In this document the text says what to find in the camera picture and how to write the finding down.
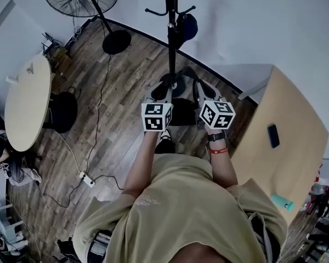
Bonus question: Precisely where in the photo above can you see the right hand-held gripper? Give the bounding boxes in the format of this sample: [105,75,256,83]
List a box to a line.
[193,78,236,131]

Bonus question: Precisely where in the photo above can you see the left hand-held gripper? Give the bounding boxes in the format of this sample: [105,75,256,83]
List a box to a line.
[141,81,174,133]

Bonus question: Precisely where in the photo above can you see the black coat rack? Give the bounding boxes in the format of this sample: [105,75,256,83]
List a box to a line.
[144,0,197,99]

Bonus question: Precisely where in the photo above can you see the person's left forearm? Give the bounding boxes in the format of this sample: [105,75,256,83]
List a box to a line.
[122,131,162,197]

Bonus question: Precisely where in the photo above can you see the person's right forearm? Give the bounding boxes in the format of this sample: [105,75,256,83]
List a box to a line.
[204,124,239,188]

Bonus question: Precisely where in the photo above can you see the person's shoe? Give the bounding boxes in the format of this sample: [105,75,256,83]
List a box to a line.
[159,128,173,142]

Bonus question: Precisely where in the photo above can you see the black wristwatch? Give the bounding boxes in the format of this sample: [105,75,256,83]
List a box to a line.
[207,131,227,142]

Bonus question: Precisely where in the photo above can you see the red wristband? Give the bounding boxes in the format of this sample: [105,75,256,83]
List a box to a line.
[209,146,229,155]

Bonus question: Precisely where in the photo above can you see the black phone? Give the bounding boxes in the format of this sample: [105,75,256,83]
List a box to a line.
[266,123,281,149]

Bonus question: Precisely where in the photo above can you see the light wooden cabinet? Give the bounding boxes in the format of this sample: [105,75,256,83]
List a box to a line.
[229,64,329,227]

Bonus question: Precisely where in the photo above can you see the black table base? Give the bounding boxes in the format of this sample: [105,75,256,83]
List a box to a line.
[42,91,78,134]

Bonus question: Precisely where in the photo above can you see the black cap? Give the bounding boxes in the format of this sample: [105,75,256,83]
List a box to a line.
[176,13,199,49]

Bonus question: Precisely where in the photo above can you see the white power strip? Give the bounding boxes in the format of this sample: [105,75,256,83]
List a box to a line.
[79,170,97,188]

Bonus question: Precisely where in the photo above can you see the person's khaki shirt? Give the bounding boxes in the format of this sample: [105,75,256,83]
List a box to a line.
[72,153,288,263]

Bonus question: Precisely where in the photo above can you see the teal water bottle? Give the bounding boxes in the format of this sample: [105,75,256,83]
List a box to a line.
[270,193,295,211]

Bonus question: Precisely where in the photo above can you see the black router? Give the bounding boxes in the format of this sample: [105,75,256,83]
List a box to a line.
[40,31,61,56]

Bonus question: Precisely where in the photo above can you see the round wooden table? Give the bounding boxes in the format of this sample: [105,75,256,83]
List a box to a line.
[4,54,54,152]

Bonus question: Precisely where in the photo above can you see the black chair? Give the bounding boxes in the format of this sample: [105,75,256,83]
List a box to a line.
[56,230,114,263]

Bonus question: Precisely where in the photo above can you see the white shelf unit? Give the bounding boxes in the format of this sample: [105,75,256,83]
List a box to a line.
[0,195,30,259]

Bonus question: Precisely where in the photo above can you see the black power cable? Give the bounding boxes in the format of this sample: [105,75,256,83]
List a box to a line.
[35,52,126,209]

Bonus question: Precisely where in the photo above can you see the white power cable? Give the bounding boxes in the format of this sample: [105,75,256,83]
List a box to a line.
[50,129,84,175]

